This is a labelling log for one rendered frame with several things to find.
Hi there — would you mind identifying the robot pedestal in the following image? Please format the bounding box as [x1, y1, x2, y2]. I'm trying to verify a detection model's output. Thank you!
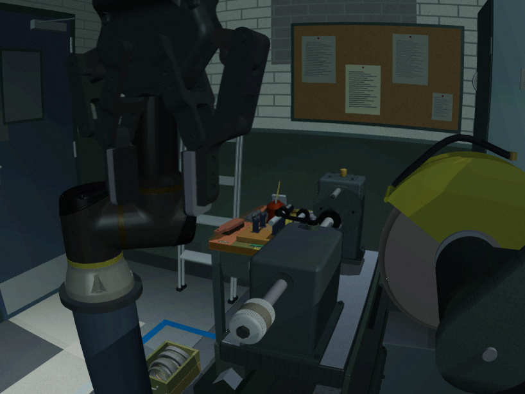
[59, 273, 155, 394]

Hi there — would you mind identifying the tan flat board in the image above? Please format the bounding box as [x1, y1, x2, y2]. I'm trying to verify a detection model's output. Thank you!
[236, 227, 275, 247]

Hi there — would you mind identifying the black coolant hose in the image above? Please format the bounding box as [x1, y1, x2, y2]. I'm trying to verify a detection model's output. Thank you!
[388, 133, 519, 198]

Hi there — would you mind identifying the yellow wheel guard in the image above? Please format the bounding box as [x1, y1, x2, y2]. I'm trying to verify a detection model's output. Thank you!
[384, 151, 525, 252]

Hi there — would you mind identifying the salmon flat block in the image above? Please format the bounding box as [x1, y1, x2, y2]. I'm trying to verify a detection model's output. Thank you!
[213, 218, 246, 237]

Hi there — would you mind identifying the cork notice board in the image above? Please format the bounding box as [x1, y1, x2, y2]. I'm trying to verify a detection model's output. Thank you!
[290, 22, 465, 133]

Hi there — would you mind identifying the blue-grey cabinet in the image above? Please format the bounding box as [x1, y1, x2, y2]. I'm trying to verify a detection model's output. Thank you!
[472, 0, 525, 158]

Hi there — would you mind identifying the black driver ring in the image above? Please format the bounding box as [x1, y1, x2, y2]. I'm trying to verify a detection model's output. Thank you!
[317, 209, 342, 230]

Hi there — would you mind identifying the dark grinder table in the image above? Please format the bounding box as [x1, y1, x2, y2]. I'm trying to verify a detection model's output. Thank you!
[214, 249, 383, 394]

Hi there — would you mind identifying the blue door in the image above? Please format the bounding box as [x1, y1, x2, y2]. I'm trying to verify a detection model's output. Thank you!
[0, 6, 80, 323]

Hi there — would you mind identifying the wooden box of wheels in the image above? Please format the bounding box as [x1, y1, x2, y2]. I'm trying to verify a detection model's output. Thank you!
[146, 340, 202, 394]

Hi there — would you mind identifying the white knurled quill handwheel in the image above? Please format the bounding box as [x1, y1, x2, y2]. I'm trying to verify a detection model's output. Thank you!
[228, 278, 289, 346]

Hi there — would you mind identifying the grey grinding wheel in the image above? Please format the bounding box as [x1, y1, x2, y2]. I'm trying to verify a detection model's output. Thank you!
[378, 206, 454, 330]

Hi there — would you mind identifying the orange tray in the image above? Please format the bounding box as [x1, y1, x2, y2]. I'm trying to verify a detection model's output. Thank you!
[208, 204, 297, 257]

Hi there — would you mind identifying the white step ladder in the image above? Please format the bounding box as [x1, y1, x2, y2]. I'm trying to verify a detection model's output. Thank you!
[176, 134, 245, 305]

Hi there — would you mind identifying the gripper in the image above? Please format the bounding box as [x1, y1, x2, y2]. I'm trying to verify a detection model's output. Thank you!
[92, 0, 271, 217]

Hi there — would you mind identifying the blue v-block stand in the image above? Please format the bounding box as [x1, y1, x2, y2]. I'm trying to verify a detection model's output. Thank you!
[251, 210, 269, 236]

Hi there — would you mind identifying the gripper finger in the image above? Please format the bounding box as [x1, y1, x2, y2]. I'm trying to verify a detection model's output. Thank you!
[67, 48, 143, 207]

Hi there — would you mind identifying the dark grey tailstock body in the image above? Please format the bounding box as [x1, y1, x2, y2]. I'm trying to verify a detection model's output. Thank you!
[249, 222, 345, 359]

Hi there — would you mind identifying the red oil can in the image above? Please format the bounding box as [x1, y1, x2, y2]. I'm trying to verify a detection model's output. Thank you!
[266, 181, 287, 223]

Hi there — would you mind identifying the dark metal side table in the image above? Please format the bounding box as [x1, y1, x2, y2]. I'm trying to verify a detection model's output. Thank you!
[211, 246, 256, 343]

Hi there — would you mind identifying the dark grey headstock body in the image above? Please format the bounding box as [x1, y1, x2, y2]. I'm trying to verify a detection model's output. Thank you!
[313, 172, 366, 262]

